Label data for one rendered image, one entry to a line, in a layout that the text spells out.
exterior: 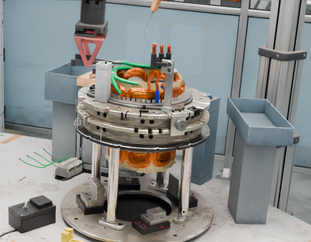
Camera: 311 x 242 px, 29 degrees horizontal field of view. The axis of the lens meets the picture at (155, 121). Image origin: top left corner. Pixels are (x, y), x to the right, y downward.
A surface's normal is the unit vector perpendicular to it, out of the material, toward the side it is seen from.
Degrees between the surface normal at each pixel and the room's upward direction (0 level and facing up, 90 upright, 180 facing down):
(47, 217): 90
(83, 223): 0
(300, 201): 0
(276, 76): 90
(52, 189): 0
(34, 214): 90
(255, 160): 90
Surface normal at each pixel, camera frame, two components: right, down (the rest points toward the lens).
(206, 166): 0.82, 0.22
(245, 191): 0.08, 0.31
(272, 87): -0.78, 0.14
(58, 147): -0.33, 0.26
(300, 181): 0.07, -0.95
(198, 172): -0.56, 0.22
